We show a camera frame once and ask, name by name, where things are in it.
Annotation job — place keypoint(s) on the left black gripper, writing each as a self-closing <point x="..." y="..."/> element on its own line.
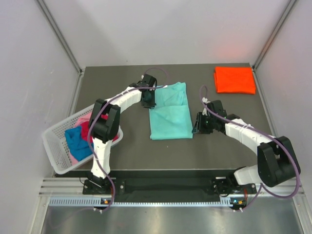
<point x="151" y="104"/>

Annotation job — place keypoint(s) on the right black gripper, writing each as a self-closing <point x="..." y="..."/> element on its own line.
<point x="198" y="127"/>

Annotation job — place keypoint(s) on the teal t-shirt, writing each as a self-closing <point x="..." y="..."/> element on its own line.
<point x="171" y="119"/>

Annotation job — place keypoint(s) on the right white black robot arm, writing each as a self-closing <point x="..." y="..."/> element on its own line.
<point x="276" y="159"/>

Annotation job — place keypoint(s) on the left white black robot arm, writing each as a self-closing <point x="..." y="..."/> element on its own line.
<point x="103" y="131"/>

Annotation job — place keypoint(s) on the folded orange t-shirt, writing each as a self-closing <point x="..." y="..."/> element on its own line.
<point x="234" y="80"/>

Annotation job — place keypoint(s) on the pink t-shirt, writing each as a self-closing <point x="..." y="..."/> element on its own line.
<point x="79" y="121"/>

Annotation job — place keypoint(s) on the magenta t-shirt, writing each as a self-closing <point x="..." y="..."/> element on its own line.
<point x="85" y="130"/>

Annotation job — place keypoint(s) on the blue t-shirt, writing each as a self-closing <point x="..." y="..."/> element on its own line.
<point x="77" y="145"/>

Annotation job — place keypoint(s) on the white plastic laundry basket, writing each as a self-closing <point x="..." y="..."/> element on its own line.
<point x="56" y="146"/>

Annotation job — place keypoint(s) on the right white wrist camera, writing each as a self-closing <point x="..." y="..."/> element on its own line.
<point x="205" y="111"/>

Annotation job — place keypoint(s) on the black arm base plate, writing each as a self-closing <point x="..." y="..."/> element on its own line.
<point x="210" y="182"/>

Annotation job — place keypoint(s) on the slotted grey cable duct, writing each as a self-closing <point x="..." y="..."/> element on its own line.
<point x="104" y="202"/>

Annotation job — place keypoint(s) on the aluminium front rail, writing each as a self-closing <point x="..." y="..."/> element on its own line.
<point x="74" y="187"/>

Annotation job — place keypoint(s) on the left aluminium corner post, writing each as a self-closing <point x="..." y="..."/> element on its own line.
<point x="60" y="37"/>

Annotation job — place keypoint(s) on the aluminium corner post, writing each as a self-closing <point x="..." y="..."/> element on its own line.
<point x="291" y="4"/>
<point x="60" y="37"/>

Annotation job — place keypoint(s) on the right aluminium corner post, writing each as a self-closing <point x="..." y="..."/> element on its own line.
<point x="291" y="4"/>

